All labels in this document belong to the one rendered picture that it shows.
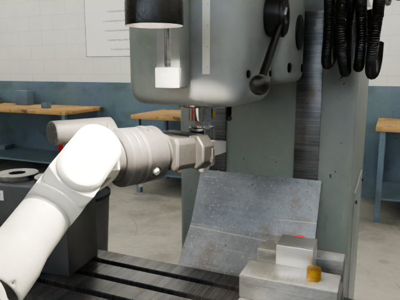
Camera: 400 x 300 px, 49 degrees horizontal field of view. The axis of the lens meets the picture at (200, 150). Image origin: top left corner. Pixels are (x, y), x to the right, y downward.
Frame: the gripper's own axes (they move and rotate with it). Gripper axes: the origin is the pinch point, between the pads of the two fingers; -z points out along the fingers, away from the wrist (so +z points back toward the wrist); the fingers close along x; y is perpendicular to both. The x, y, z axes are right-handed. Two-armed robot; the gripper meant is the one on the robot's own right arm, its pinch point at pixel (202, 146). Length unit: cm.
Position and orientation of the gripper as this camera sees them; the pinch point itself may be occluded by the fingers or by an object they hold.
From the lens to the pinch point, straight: 77.3
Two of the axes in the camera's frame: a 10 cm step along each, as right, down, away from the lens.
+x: -6.9, -1.3, 7.1
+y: -0.1, 9.9, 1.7
